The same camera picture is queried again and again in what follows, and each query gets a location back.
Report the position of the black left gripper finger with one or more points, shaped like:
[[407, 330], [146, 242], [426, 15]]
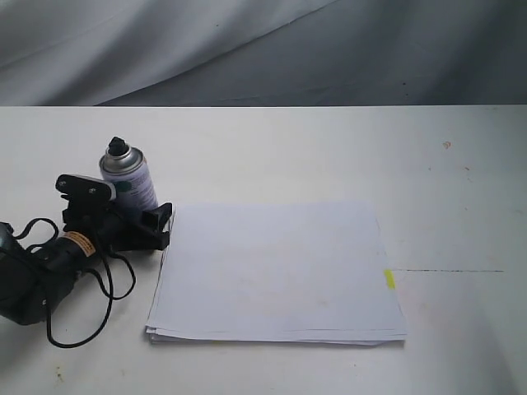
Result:
[[146, 230]]

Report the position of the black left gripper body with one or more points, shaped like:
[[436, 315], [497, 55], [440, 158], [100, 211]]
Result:
[[114, 226]]

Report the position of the white spray paint can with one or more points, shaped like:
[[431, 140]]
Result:
[[126, 168]]

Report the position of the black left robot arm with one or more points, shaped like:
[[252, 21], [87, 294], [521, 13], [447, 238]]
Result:
[[35, 279]]

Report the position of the white paper stack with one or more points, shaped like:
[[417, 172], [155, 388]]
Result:
[[304, 272]]

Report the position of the grey backdrop cloth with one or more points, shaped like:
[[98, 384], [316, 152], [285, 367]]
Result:
[[263, 53]]

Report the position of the yellow tape marker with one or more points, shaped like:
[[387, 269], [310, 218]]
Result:
[[389, 279]]

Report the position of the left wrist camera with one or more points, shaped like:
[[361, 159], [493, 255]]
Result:
[[79, 188]]

